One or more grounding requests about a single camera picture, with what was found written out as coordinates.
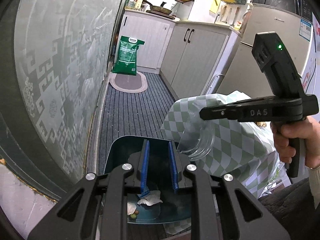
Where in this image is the white double-door kitchen cabinet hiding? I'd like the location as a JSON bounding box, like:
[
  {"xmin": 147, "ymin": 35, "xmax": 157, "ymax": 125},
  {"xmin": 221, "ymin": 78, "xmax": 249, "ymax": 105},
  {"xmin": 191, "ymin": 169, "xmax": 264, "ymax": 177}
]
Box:
[{"xmin": 160, "ymin": 21, "xmax": 242, "ymax": 98}]

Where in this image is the patterned frosted glass door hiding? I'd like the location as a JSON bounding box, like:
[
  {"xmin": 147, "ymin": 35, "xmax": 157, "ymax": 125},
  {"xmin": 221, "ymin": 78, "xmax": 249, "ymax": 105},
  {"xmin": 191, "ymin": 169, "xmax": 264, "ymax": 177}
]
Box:
[{"xmin": 0, "ymin": 0, "xmax": 133, "ymax": 200}]

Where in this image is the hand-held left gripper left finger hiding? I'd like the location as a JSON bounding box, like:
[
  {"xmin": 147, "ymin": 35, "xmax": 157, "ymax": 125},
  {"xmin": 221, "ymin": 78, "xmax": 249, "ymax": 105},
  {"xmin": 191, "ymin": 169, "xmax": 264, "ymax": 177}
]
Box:
[{"xmin": 27, "ymin": 140, "xmax": 150, "ymax": 240}]

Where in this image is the dark teal trash bin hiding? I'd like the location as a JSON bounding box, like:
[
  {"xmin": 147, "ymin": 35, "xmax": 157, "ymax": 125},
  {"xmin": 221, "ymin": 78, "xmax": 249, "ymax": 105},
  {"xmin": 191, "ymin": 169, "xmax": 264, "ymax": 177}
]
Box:
[{"xmin": 104, "ymin": 135, "xmax": 198, "ymax": 224}]

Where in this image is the white single-door kitchen cabinet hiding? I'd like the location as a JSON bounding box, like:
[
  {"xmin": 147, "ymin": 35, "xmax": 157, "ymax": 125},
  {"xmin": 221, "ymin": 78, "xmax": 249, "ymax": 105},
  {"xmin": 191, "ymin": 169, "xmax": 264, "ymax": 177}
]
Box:
[{"xmin": 121, "ymin": 11, "xmax": 175, "ymax": 69}]

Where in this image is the striped grey floor mat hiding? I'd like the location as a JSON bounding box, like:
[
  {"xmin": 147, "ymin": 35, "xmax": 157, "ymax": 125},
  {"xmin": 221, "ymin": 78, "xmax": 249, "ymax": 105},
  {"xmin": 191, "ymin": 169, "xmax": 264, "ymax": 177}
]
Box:
[{"xmin": 96, "ymin": 71, "xmax": 177, "ymax": 168}]

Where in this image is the black induction cooker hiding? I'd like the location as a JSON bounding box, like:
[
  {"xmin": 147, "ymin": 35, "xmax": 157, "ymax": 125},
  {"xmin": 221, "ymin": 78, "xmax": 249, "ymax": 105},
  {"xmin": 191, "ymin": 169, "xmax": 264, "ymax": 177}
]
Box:
[{"xmin": 146, "ymin": 10, "xmax": 175, "ymax": 20}]

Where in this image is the frying pan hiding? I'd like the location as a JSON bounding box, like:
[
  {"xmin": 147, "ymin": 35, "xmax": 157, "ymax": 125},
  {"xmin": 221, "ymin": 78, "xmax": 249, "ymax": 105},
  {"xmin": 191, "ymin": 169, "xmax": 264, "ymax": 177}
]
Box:
[{"xmin": 142, "ymin": 0, "xmax": 173, "ymax": 15}]

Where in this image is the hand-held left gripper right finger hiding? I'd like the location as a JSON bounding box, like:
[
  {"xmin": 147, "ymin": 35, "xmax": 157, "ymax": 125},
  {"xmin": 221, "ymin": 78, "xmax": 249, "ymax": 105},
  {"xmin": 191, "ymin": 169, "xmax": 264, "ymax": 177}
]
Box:
[{"xmin": 168, "ymin": 141, "xmax": 292, "ymax": 240}]

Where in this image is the oval grey floor mat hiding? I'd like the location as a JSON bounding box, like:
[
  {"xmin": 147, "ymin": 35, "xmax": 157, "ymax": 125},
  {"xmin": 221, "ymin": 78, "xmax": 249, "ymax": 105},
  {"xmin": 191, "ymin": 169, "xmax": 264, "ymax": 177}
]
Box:
[{"xmin": 109, "ymin": 71, "xmax": 149, "ymax": 93}]

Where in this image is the green rice bag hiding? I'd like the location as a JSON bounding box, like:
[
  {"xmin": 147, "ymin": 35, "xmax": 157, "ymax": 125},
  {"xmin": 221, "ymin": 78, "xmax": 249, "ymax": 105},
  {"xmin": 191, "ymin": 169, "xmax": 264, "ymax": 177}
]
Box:
[{"xmin": 112, "ymin": 35, "xmax": 145, "ymax": 76}]

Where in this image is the person's grey trouser leg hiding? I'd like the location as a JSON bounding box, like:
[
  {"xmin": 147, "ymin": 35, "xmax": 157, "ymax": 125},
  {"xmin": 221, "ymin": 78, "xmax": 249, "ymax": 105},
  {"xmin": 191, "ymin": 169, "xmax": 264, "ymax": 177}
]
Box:
[{"xmin": 259, "ymin": 177, "xmax": 315, "ymax": 240}]

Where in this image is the beige refrigerator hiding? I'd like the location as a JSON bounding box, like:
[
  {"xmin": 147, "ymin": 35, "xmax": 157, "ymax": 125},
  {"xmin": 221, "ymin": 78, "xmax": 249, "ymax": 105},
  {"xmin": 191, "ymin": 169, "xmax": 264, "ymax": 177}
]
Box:
[{"xmin": 215, "ymin": 4, "xmax": 320, "ymax": 100}]

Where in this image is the person's right hand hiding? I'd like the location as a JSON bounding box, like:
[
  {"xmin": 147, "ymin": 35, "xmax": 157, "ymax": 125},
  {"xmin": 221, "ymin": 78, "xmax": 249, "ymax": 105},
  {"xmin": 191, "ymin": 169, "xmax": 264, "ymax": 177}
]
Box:
[{"xmin": 271, "ymin": 117, "xmax": 320, "ymax": 169}]

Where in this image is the white tissue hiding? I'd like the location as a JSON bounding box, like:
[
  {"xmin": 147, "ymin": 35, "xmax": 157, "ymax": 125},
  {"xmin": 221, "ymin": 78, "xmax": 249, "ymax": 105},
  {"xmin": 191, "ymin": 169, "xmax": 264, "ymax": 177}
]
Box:
[{"xmin": 137, "ymin": 190, "xmax": 163, "ymax": 207}]

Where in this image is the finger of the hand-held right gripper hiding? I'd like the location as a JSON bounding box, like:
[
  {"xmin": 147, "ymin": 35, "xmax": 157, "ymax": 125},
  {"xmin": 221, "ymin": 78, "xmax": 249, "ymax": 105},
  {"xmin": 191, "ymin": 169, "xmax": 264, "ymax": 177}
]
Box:
[{"xmin": 199, "ymin": 99, "xmax": 242, "ymax": 121}]

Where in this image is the clear plastic container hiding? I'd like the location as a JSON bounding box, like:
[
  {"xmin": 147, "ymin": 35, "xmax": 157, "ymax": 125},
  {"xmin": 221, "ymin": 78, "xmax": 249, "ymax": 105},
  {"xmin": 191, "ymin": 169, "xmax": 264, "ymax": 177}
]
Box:
[{"xmin": 177, "ymin": 97, "xmax": 225, "ymax": 160}]

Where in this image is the green white checked tablecloth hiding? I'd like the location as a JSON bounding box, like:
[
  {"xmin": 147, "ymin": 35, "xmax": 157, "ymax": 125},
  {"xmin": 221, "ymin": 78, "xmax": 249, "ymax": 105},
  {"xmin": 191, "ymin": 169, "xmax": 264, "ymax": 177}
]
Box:
[{"xmin": 160, "ymin": 92, "xmax": 279, "ymax": 234}]

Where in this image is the yellow hanging board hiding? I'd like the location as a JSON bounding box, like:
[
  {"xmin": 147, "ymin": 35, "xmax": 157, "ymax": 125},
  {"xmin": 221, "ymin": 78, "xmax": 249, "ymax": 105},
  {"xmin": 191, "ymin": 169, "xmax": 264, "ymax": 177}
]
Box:
[{"xmin": 209, "ymin": 0, "xmax": 220, "ymax": 14}]

